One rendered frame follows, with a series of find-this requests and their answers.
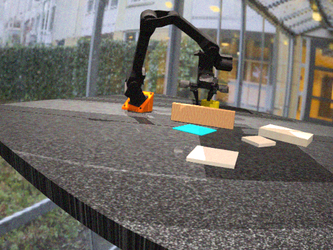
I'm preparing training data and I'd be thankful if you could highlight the orange wooden bar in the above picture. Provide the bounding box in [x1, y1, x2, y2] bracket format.
[171, 103, 235, 129]

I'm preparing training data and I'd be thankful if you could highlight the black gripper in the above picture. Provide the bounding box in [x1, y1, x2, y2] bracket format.
[179, 68, 228, 106]

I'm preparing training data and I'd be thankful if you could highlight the yellow cup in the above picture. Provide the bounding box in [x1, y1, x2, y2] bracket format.
[201, 100, 219, 109]

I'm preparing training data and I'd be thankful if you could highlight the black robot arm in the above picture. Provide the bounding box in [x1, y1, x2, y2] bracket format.
[124, 9, 233, 107]

